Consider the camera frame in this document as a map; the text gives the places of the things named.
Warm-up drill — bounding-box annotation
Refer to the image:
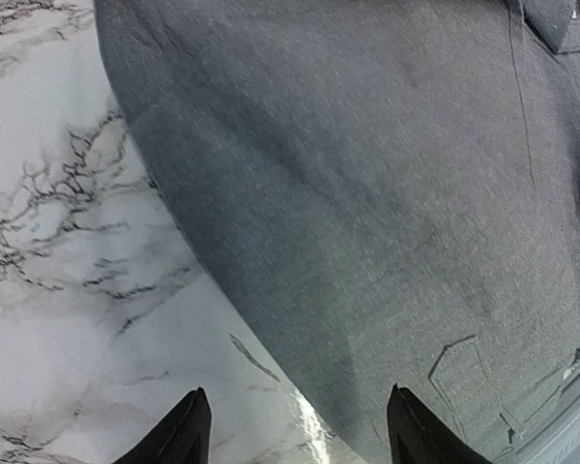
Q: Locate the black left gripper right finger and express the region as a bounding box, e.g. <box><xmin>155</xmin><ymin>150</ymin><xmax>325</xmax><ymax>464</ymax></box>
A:
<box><xmin>387</xmin><ymin>384</ymin><xmax>490</xmax><ymax>464</ymax></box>

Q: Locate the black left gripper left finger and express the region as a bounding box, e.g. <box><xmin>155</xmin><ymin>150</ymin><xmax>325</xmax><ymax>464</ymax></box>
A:
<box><xmin>113</xmin><ymin>388</ymin><xmax>212</xmax><ymax>464</ymax></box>

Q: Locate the grey long sleeve shirt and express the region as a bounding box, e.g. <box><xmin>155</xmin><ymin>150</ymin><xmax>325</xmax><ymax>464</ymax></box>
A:
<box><xmin>95</xmin><ymin>1</ymin><xmax>580</xmax><ymax>463</ymax></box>

